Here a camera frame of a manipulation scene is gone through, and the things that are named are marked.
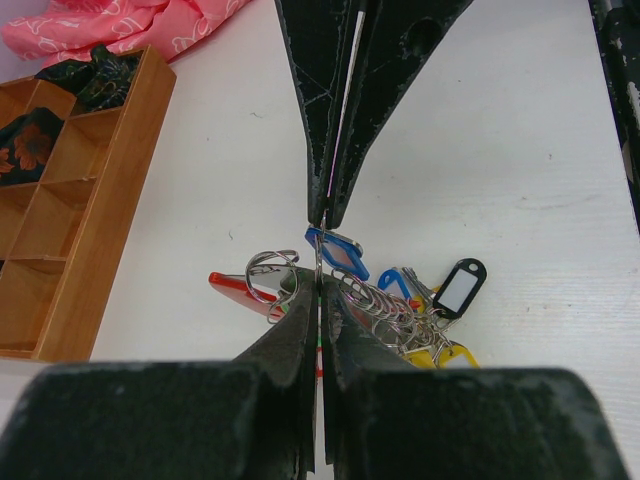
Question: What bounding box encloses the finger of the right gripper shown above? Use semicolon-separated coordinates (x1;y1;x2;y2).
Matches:
275;1;368;225
327;0;471;229

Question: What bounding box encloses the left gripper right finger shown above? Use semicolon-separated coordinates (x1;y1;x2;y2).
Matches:
321;280;628;479

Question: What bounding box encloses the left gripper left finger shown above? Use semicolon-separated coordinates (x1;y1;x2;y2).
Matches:
1;268;318;479

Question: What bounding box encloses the keyring bunch with red opener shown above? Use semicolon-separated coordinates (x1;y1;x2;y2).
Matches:
208;250;487;369

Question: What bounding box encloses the key with blue tag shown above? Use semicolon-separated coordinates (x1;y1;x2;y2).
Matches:
304;213;370;281

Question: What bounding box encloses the black item right compartment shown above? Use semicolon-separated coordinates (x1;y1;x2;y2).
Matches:
35;44;140;113

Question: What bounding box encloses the black item compartment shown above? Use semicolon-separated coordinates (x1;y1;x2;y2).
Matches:
35;44;140;113
1;107;64;187

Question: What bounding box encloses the wooden compartment tray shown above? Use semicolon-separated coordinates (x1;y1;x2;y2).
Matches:
1;47;176;363

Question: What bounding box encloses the pink plastic bag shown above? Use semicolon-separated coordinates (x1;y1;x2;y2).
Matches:
1;0;248;66

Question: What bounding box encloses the black item middle compartment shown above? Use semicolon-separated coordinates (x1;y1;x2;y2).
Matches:
1;107;64;187

